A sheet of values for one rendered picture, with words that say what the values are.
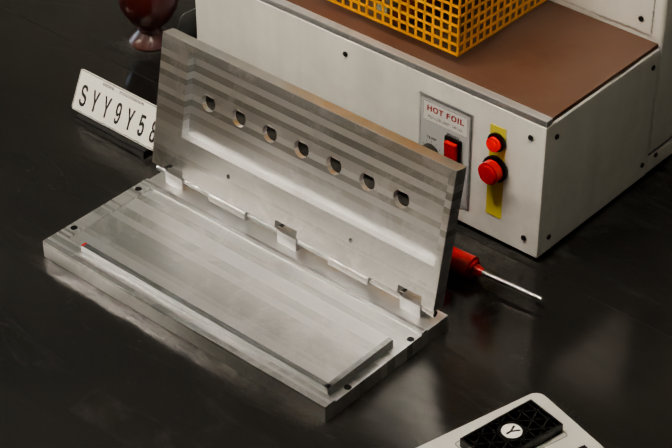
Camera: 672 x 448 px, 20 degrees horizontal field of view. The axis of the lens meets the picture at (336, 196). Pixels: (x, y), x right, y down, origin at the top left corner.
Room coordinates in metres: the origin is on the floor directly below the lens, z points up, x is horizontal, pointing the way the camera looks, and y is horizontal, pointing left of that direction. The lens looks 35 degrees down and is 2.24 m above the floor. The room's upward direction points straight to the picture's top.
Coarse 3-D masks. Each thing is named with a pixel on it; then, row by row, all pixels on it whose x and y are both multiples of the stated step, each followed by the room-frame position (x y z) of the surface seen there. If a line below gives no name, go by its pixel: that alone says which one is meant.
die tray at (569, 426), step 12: (528, 396) 1.50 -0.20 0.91; (540, 396) 1.50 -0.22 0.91; (504, 408) 1.49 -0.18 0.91; (552, 408) 1.49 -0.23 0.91; (480, 420) 1.47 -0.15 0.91; (564, 420) 1.47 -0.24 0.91; (456, 432) 1.45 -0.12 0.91; (468, 432) 1.45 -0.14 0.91; (564, 432) 1.45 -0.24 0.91; (576, 432) 1.45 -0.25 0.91; (432, 444) 1.43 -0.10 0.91; (444, 444) 1.43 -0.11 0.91; (456, 444) 1.43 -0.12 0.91; (552, 444) 1.43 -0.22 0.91; (564, 444) 1.43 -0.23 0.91; (576, 444) 1.43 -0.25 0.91; (588, 444) 1.43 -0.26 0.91
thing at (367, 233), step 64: (192, 64) 1.89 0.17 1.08; (192, 128) 1.88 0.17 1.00; (256, 128) 1.82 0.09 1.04; (320, 128) 1.76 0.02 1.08; (384, 128) 1.72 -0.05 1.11; (256, 192) 1.79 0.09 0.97; (320, 192) 1.75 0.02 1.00; (384, 192) 1.69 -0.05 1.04; (448, 192) 1.63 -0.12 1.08; (384, 256) 1.66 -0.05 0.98; (448, 256) 1.63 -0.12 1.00
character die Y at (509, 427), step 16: (528, 400) 1.48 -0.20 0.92; (512, 416) 1.47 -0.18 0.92; (528, 416) 1.46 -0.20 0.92; (544, 416) 1.46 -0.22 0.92; (480, 432) 1.44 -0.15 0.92; (496, 432) 1.44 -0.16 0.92; (512, 432) 1.44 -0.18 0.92; (528, 432) 1.44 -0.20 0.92; (544, 432) 1.44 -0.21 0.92; (560, 432) 1.45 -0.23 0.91
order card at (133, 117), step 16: (80, 80) 2.07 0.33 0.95; (96, 80) 2.06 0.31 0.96; (80, 96) 2.06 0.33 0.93; (96, 96) 2.05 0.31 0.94; (112, 96) 2.03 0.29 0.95; (128, 96) 2.02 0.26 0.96; (80, 112) 2.05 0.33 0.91; (96, 112) 2.04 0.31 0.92; (112, 112) 2.02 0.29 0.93; (128, 112) 2.01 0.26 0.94; (144, 112) 2.00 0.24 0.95; (112, 128) 2.01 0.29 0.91; (128, 128) 2.00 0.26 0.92; (144, 128) 1.99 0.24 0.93; (144, 144) 1.97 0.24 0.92
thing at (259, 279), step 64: (128, 192) 1.86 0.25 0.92; (192, 192) 1.86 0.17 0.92; (64, 256) 1.74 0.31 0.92; (128, 256) 1.74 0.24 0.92; (192, 256) 1.74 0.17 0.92; (256, 256) 1.74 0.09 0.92; (320, 256) 1.72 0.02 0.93; (192, 320) 1.62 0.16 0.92; (256, 320) 1.62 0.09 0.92; (320, 320) 1.62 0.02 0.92; (384, 320) 1.62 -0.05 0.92
